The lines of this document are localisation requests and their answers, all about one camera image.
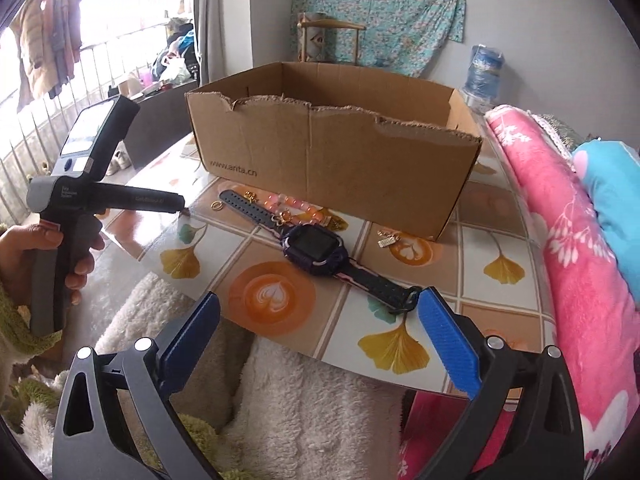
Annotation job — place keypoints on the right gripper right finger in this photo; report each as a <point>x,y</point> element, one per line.
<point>544,440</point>

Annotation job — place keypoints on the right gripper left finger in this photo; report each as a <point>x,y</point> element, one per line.
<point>115,420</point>

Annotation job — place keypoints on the purple kids smartwatch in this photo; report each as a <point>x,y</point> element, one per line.
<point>319,251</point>

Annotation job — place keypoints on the person left hand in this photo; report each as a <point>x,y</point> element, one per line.
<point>18,246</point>

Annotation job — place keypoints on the white shoe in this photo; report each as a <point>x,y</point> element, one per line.
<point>120,160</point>

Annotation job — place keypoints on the dark grey cabinet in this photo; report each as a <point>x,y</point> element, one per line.
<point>163,120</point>

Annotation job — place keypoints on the pink floral blanket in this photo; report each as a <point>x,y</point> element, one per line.
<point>575,284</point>

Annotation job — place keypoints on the patterned table cover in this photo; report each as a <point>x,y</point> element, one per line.
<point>380,303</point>

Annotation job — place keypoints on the grey curtain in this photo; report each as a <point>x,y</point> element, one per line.
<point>209,39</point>

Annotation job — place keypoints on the blue pillow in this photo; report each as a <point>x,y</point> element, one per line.
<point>609,171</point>

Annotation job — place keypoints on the wooden chair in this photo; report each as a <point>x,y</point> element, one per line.
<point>316,30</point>

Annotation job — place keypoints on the brown cardboard box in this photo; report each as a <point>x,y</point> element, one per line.
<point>379,146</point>

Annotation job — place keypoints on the blue water bottle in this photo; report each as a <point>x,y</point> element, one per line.
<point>481,87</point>

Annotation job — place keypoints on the floral wall cloth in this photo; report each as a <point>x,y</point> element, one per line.
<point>401,35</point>

